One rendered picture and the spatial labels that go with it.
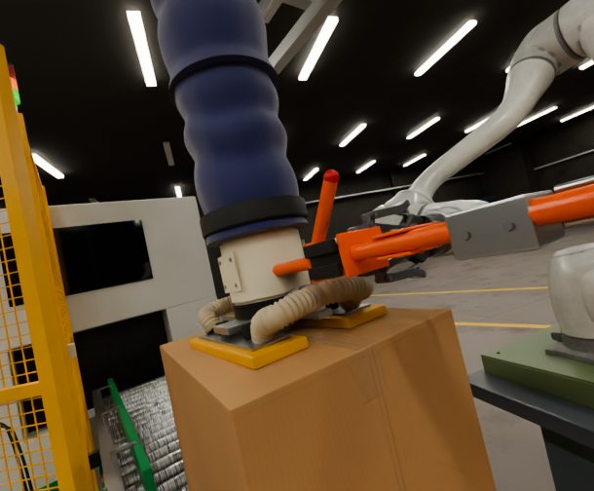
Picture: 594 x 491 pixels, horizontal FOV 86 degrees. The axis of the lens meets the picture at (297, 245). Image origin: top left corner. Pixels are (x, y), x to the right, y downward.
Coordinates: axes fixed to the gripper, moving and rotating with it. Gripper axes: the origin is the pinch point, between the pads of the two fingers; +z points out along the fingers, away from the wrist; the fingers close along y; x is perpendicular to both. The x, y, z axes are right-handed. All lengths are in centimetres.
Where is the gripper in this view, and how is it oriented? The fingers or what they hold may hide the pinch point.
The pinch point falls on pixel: (353, 252)
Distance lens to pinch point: 46.6
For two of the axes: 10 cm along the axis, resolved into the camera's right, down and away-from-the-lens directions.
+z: -8.0, 1.5, -5.7
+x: -5.6, 1.5, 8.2
